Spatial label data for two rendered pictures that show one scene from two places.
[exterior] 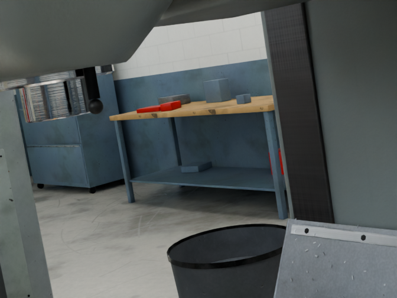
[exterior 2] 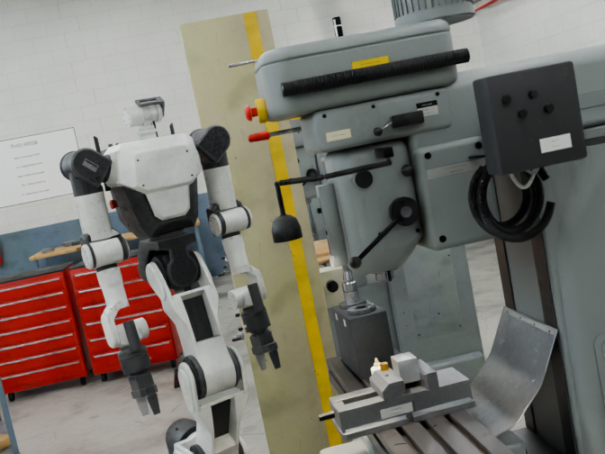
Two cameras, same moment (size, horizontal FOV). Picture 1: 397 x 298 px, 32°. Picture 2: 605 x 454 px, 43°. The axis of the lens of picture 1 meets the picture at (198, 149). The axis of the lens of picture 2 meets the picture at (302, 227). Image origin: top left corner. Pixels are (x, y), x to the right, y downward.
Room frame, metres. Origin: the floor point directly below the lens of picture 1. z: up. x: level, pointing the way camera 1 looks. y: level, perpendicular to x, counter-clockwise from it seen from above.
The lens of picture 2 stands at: (-1.26, -0.74, 1.67)
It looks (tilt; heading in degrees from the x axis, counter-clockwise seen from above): 6 degrees down; 31
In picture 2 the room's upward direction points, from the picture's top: 11 degrees counter-clockwise
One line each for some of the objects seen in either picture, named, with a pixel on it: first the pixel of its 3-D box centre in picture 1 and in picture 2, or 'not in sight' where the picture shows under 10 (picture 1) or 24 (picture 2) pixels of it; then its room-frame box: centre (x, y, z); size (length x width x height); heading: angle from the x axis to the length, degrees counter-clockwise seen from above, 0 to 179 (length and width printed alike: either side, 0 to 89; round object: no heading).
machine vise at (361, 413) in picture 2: not in sight; (398, 394); (0.44, 0.09, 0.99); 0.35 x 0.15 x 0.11; 130
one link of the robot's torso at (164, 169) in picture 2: not in sight; (151, 181); (0.64, 0.93, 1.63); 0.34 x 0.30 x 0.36; 151
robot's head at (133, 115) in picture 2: not in sight; (142, 118); (0.61, 0.88, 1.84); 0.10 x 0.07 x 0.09; 151
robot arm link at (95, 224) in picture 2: not in sight; (98, 229); (0.43, 0.99, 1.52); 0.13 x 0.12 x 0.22; 152
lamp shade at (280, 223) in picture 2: not in sight; (285, 227); (0.29, 0.23, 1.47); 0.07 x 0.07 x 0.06
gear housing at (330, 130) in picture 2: not in sight; (372, 122); (0.51, 0.06, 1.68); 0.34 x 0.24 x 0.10; 129
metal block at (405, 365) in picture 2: not in sight; (405, 367); (0.45, 0.07, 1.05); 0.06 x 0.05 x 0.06; 40
